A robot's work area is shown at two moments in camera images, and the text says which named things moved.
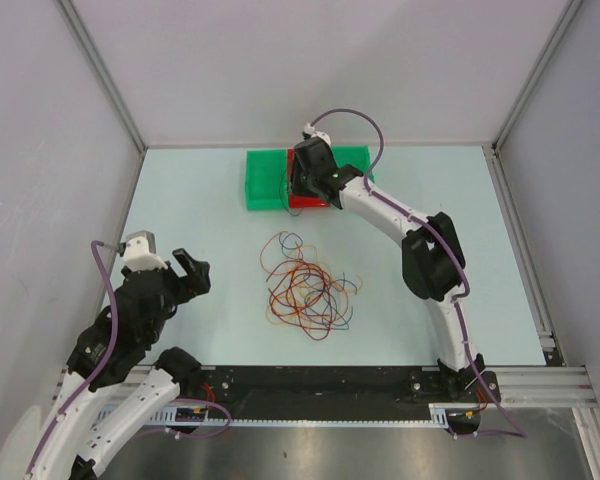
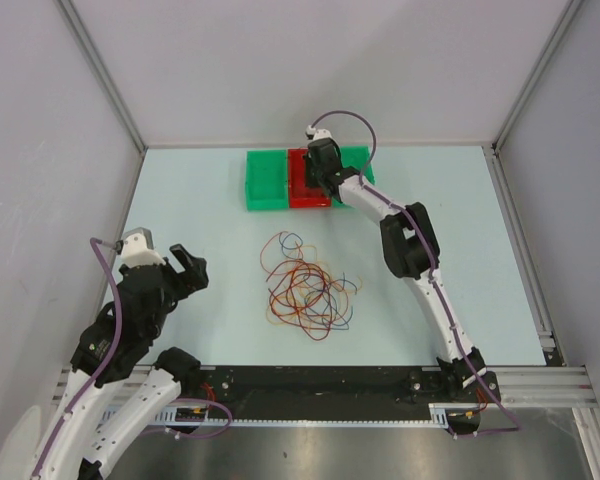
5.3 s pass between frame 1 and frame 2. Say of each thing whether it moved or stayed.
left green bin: stayed
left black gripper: stayed
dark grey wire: moved
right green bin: stayed
